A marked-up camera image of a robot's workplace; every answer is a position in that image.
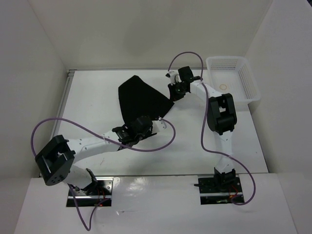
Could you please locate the black skirt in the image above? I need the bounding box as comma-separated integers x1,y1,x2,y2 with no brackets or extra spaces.
118,75,174,124

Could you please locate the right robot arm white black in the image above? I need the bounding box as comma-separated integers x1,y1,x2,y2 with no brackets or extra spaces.
166,66,237,192

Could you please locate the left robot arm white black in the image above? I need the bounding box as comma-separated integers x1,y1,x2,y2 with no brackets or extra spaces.
35,116,164,195

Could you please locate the white plastic perforated basket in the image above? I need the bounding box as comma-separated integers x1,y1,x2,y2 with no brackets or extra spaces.
206,56,261,111

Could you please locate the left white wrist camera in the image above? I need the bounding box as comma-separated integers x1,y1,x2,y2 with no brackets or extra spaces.
152,117,167,134

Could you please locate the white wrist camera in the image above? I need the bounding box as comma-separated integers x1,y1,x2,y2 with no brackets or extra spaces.
152,117,167,134
165,71,179,85

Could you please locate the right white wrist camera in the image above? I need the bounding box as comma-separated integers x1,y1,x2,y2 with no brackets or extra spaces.
165,71,179,85

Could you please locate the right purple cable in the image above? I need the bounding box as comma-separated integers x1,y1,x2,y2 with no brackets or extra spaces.
169,51,256,207

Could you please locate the purple cable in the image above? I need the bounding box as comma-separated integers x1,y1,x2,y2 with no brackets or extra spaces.
31,117,176,231
169,51,256,207

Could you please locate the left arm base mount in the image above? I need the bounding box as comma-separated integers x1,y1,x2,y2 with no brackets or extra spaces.
73,176,114,207

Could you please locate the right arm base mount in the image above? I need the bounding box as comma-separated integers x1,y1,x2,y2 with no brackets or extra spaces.
194,170,245,205

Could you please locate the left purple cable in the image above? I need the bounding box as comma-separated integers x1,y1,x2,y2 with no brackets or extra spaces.
31,117,176,231

